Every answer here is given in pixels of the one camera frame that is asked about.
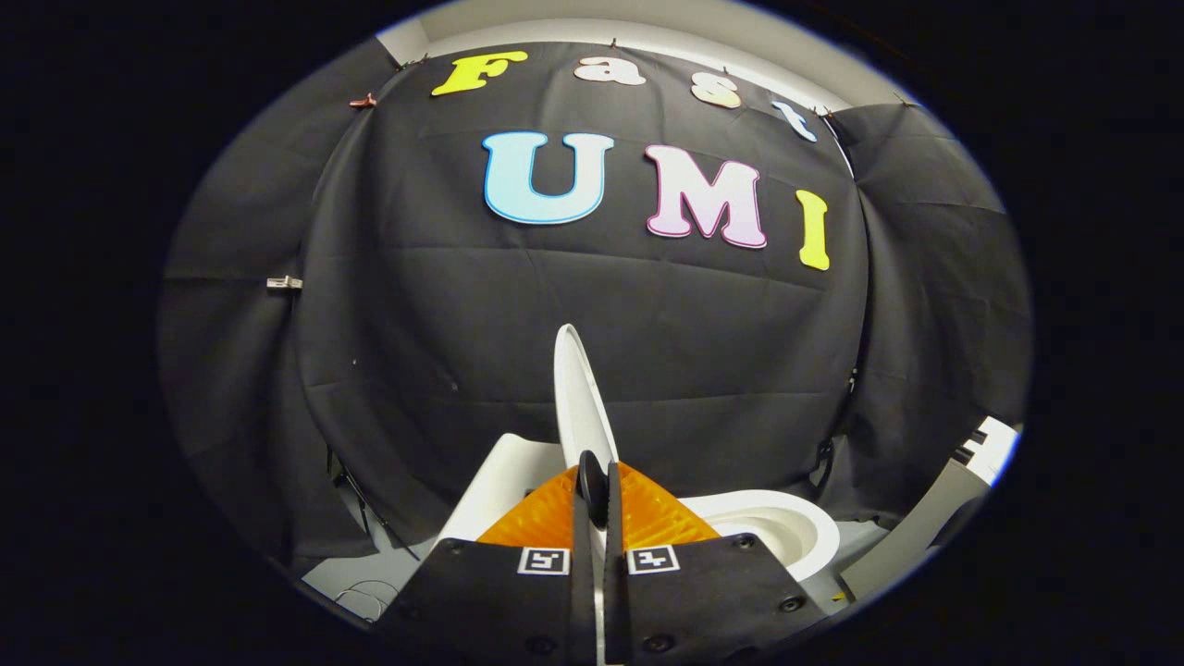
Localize thin tangled white cable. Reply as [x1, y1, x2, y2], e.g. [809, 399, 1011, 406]
[335, 580, 401, 623]

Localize white ceramic toilet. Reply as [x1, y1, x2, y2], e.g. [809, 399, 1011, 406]
[435, 433, 847, 611]

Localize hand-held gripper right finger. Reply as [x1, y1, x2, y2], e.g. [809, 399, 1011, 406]
[606, 460, 829, 666]

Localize black backdrop cloth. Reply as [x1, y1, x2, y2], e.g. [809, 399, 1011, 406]
[157, 37, 1032, 576]

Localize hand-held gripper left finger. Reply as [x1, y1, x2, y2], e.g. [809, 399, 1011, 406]
[375, 460, 598, 666]

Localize black round lid handle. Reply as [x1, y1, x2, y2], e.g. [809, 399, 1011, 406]
[575, 450, 611, 530]

